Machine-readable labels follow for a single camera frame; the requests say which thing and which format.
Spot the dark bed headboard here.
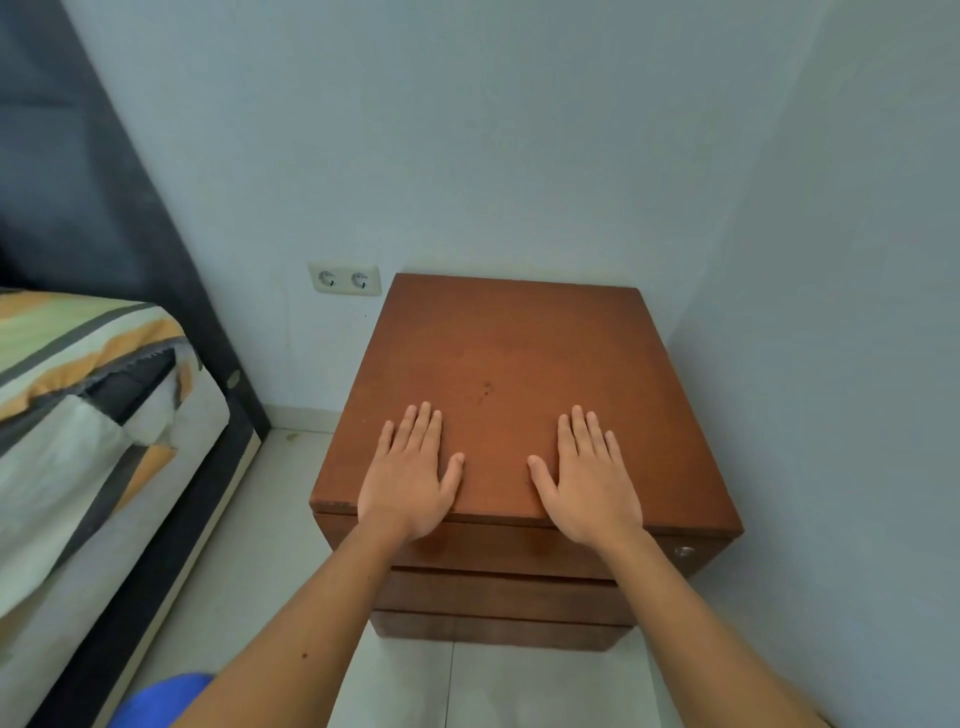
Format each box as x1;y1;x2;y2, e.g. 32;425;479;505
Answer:
0;0;273;444

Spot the brown wooden nightstand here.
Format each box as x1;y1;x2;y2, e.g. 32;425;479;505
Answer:
310;273;745;652

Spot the blue clothing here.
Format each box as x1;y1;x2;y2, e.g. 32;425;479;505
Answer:
112;672;217;728

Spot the dark bed frame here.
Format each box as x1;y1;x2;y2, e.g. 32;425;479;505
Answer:
24;429;264;728

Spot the person's right hand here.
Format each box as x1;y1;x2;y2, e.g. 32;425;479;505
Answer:
528;405;646;550

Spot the striped bed sheet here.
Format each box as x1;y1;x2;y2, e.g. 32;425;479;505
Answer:
0;288;205;624

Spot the person's left forearm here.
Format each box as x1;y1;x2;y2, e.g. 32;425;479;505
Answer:
174;517;421;728

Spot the person's right forearm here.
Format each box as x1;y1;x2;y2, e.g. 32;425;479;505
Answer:
600;525;830;728

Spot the person's left hand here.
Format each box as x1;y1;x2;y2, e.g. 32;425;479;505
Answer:
357;402;466;543

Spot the white double wall socket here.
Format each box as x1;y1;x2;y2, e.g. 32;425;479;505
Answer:
307;261;382;299

